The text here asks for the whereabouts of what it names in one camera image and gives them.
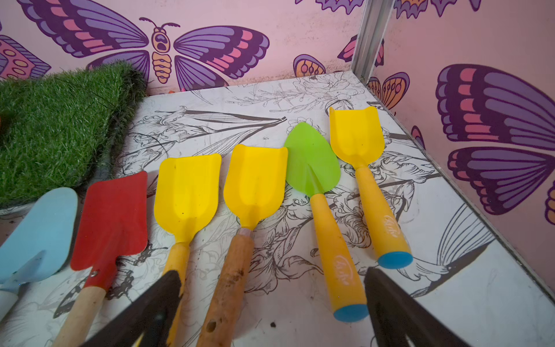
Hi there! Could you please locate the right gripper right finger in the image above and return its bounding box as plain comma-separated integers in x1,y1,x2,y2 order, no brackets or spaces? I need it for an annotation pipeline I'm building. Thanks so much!
364,267,468,346

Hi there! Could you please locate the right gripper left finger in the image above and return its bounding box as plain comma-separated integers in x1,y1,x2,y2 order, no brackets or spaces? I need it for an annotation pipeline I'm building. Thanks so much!
82,270,182,346

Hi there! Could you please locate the red shovel wooden handle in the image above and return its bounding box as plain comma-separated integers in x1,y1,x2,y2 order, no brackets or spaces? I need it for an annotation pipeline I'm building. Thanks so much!
53,171,147,346

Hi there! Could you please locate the light blue trowel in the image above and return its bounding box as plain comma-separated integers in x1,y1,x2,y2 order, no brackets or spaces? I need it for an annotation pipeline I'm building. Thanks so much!
1,187,78,318

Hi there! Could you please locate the green trowel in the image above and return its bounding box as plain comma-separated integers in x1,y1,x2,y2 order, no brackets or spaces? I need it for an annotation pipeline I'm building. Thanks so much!
284,122,369,323

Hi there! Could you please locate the green artificial grass mat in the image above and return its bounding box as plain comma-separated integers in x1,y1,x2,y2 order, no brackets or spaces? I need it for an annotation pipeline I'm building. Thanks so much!
1,62,147,208

